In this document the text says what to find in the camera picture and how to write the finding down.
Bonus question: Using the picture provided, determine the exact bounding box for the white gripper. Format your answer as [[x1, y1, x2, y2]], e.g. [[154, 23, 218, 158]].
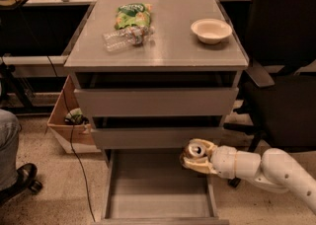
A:
[[180, 138, 237, 179]]

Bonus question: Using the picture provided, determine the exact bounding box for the orange soda can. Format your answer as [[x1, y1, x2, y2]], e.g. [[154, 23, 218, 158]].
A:
[[183, 141, 206, 160]]

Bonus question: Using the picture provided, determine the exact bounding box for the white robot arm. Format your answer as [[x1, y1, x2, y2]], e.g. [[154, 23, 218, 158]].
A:
[[180, 138, 316, 213]]

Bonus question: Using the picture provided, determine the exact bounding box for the middle grey drawer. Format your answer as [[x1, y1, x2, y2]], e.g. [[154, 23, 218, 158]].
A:
[[91, 115, 223, 149]]

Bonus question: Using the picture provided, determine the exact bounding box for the grey drawer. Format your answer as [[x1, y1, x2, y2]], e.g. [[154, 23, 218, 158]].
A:
[[72, 72, 238, 117], [91, 115, 223, 149]]

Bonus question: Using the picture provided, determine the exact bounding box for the top grey drawer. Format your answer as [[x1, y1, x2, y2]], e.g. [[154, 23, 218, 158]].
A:
[[72, 72, 238, 117]]

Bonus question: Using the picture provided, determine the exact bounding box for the open bottom drawer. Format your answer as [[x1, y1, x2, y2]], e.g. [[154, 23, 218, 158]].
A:
[[95, 149, 230, 225]]

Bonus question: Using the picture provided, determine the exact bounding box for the grey drawer cabinet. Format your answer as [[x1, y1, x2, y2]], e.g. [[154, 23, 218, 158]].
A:
[[63, 0, 250, 164]]

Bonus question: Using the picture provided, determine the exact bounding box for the white paper bowl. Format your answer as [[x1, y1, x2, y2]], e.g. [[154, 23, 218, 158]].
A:
[[191, 19, 232, 44]]

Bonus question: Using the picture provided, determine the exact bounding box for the cardboard box on floor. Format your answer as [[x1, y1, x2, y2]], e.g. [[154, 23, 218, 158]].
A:
[[47, 76, 99, 153]]

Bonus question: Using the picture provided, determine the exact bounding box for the clear plastic water bottle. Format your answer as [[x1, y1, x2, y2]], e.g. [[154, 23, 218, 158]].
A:
[[102, 26, 155, 52]]

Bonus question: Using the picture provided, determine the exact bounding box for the black office chair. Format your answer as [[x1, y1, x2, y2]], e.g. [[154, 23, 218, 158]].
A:
[[224, 0, 316, 152]]

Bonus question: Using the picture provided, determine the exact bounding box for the green chip bag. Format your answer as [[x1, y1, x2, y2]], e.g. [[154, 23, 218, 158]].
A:
[[115, 3, 152, 30]]

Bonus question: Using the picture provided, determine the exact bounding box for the black shoe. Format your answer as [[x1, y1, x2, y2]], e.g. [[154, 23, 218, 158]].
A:
[[0, 163, 42, 205]]

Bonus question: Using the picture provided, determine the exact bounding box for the person leg in jeans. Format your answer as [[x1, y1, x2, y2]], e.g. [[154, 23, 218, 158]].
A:
[[0, 110, 20, 190]]

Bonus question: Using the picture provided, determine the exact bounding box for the black floor cable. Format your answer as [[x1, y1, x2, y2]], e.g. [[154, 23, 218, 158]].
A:
[[45, 54, 97, 223]]

